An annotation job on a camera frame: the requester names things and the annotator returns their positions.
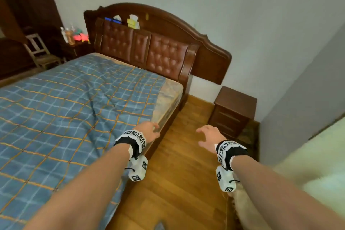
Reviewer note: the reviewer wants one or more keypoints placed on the person's right hand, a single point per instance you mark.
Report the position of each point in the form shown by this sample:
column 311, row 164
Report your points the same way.
column 213, row 136

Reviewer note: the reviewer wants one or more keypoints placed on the person's left hand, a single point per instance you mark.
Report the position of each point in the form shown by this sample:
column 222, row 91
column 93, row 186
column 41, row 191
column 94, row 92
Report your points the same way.
column 149, row 131

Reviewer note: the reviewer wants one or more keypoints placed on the pale patterned mattress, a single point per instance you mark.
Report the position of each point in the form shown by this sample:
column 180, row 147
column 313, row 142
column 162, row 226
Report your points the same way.
column 169, row 97

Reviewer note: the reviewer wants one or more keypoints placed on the blue plaid bed sheet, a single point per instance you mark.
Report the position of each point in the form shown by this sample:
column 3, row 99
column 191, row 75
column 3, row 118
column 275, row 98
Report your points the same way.
column 67, row 108

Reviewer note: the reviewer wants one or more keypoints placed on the person's right forearm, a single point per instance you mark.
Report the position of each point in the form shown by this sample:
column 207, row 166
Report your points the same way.
column 283, row 197

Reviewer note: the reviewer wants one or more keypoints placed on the person's left forearm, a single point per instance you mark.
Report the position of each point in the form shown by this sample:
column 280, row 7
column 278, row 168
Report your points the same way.
column 89, row 189

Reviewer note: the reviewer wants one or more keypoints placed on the yellow tissue box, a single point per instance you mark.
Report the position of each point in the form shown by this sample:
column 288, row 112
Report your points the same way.
column 133, row 22

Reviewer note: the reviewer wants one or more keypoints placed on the pink round plush toy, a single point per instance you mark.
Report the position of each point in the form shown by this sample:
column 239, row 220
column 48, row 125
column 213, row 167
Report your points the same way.
column 85, row 38

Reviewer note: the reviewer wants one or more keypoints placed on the white blue flat item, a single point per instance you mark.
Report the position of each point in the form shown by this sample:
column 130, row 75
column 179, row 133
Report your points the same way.
column 111, row 19

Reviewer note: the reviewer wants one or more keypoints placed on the pink plush toy yellow horns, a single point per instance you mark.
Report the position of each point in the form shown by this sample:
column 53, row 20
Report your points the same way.
column 77, row 37

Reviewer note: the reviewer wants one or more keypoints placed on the clear plastic bottle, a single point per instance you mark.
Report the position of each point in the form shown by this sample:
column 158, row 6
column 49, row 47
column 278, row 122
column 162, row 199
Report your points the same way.
column 69, row 35

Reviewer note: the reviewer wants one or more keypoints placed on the small wooden chair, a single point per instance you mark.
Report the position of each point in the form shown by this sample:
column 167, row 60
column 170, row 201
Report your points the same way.
column 40, row 54

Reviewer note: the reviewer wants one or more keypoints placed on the dark wooden wardrobe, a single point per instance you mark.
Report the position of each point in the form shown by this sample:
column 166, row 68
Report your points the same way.
column 27, row 3

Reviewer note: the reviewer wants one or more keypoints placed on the white black marker wrist camera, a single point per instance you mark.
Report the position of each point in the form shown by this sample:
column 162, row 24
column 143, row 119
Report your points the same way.
column 133, row 139
column 229, row 151

